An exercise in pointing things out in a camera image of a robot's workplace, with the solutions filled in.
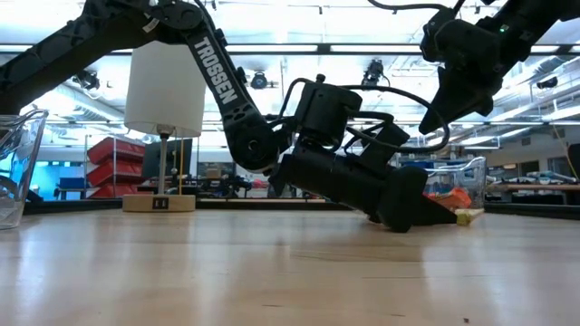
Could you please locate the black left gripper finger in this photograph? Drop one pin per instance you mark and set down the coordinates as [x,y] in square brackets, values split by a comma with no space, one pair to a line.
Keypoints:
[435,213]

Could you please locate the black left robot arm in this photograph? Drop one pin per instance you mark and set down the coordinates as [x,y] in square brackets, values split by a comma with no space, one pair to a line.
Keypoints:
[217,77]

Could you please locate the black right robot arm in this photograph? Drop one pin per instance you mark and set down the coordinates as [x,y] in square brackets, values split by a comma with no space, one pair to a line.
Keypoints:
[534,18]

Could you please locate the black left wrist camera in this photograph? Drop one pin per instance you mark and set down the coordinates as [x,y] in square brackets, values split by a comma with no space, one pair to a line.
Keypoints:
[326,113]

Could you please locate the black ceiling camera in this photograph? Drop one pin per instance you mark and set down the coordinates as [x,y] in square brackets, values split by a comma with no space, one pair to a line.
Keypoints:
[547,83]
[374,72]
[258,81]
[88,80]

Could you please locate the yellow candy bar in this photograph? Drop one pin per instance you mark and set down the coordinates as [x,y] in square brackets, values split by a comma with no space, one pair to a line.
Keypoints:
[469,216]

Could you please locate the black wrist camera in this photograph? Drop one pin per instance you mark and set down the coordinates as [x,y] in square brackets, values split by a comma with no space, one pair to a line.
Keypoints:
[437,36]
[326,113]

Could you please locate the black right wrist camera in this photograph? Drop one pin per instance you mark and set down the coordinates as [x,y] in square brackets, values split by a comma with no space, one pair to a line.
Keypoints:
[437,36]

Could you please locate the black background monitor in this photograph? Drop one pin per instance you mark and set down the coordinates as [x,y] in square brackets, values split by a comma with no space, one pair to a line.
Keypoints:
[174,158]

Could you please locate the clear plastic bin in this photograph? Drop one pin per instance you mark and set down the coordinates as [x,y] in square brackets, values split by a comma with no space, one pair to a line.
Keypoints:
[575,158]
[471,176]
[18,158]

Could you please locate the red storage bin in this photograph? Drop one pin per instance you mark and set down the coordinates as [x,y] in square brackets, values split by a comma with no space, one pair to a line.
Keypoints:
[113,174]
[113,151]
[111,192]

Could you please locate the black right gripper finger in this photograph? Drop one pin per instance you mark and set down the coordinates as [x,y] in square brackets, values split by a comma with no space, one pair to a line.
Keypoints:
[448,102]

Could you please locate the black background robot arm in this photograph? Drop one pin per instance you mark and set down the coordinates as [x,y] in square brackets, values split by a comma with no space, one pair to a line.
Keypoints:
[233,185]

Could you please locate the wooden workbench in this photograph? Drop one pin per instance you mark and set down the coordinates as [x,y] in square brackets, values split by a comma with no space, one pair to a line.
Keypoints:
[534,186]

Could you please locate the white shade wooden base lamp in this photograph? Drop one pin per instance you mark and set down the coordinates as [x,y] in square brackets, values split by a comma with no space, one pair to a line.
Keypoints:
[163,90]

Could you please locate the orange Reese's candy packet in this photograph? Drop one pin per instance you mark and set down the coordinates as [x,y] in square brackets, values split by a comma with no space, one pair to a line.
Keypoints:
[448,198]

